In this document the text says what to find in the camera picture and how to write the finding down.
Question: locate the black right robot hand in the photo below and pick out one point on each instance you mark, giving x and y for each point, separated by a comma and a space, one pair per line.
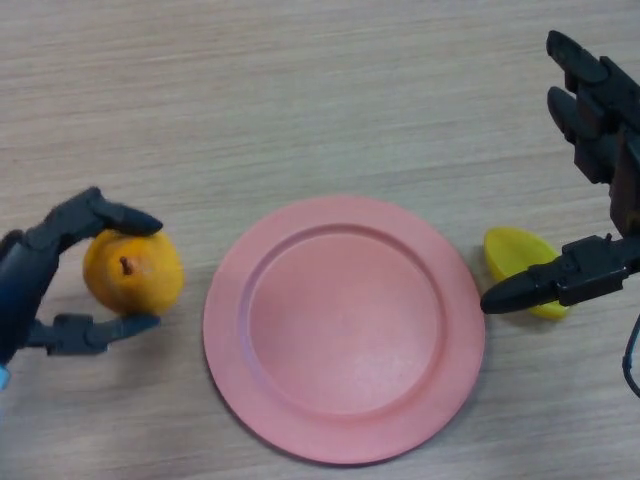
602, 120

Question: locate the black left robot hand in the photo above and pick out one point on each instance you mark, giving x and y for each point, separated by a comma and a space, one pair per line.
25, 280

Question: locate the yellow pear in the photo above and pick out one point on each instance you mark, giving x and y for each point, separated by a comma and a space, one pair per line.
145, 280

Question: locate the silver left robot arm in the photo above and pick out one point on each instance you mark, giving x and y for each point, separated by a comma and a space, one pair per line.
4, 377

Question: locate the pink round plate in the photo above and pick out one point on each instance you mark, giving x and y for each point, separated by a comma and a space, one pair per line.
345, 330

